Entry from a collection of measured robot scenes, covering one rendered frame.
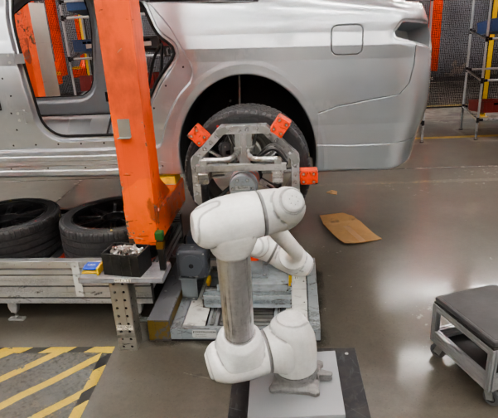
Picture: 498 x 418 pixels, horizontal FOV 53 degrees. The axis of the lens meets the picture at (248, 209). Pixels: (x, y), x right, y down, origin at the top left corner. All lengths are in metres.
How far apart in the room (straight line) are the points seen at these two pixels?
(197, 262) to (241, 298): 1.32
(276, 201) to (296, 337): 0.60
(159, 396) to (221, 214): 1.35
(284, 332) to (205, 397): 0.79
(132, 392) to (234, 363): 0.91
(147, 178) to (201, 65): 0.74
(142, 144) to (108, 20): 0.57
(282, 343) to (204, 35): 1.76
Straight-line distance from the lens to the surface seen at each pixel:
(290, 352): 1.79
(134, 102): 2.47
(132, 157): 2.53
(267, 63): 2.86
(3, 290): 3.26
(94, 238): 2.99
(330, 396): 1.90
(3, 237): 3.28
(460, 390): 2.58
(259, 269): 2.89
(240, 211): 1.33
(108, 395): 2.58
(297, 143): 2.55
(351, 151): 2.96
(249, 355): 1.72
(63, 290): 3.09
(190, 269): 2.87
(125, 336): 2.78
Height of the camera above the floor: 1.61
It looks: 21 degrees down
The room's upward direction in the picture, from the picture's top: 3 degrees counter-clockwise
